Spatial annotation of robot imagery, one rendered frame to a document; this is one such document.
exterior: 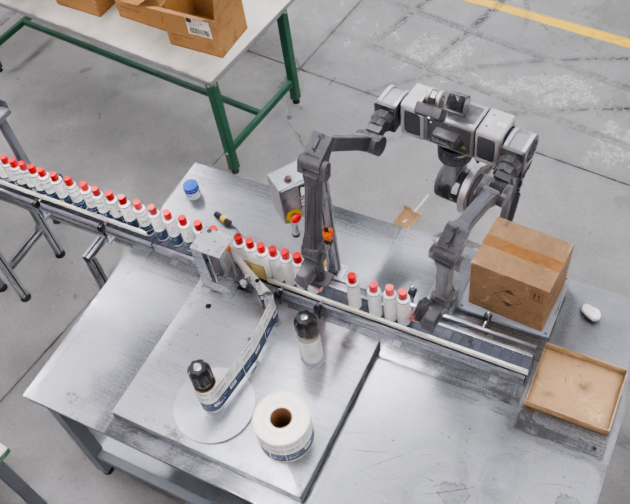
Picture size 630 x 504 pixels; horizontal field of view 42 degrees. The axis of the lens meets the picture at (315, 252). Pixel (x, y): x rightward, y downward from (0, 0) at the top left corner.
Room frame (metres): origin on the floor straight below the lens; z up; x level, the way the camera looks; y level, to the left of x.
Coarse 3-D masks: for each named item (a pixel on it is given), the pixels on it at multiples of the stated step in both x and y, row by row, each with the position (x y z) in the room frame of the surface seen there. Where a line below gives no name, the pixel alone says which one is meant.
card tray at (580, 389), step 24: (552, 360) 1.40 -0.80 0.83; (576, 360) 1.38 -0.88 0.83; (600, 360) 1.35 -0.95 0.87; (552, 384) 1.31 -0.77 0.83; (576, 384) 1.29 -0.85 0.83; (600, 384) 1.27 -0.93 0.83; (552, 408) 1.21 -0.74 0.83; (576, 408) 1.20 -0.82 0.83; (600, 408) 1.18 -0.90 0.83; (600, 432) 1.09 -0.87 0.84
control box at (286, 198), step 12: (288, 168) 1.99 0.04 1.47; (276, 180) 1.95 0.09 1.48; (300, 180) 1.93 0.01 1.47; (276, 192) 1.92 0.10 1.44; (288, 192) 1.90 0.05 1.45; (276, 204) 1.95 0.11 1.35; (288, 204) 1.90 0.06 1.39; (300, 204) 1.92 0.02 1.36; (324, 204) 1.95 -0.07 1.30; (288, 216) 1.90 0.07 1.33
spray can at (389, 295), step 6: (390, 288) 1.68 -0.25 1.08; (384, 294) 1.68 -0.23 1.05; (390, 294) 1.67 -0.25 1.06; (396, 294) 1.68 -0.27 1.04; (384, 300) 1.67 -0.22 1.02; (390, 300) 1.66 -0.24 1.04; (384, 306) 1.68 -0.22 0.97; (390, 306) 1.66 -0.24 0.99; (384, 312) 1.68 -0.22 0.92; (390, 312) 1.66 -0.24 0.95; (396, 312) 1.67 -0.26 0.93; (390, 318) 1.66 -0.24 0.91; (396, 318) 1.66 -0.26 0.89
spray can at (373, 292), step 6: (372, 282) 1.72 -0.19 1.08; (372, 288) 1.69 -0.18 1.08; (378, 288) 1.71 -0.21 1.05; (372, 294) 1.69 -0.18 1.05; (378, 294) 1.69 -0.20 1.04; (372, 300) 1.69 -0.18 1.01; (378, 300) 1.69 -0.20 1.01; (372, 306) 1.69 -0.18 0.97; (378, 306) 1.69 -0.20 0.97; (372, 312) 1.69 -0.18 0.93; (378, 312) 1.69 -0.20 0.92
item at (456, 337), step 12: (156, 240) 2.27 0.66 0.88; (168, 240) 2.26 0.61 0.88; (180, 252) 2.19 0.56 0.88; (324, 288) 1.87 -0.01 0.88; (336, 300) 1.80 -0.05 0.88; (348, 312) 1.74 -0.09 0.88; (384, 324) 1.66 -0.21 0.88; (444, 336) 1.56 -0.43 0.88; (456, 336) 1.55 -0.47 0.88; (468, 336) 1.54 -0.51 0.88; (468, 348) 1.49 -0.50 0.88; (480, 348) 1.48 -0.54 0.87; (492, 348) 1.47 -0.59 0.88; (504, 348) 1.46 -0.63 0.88; (504, 360) 1.41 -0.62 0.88; (516, 360) 1.40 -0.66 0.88; (528, 360) 1.40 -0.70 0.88; (516, 372) 1.36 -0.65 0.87
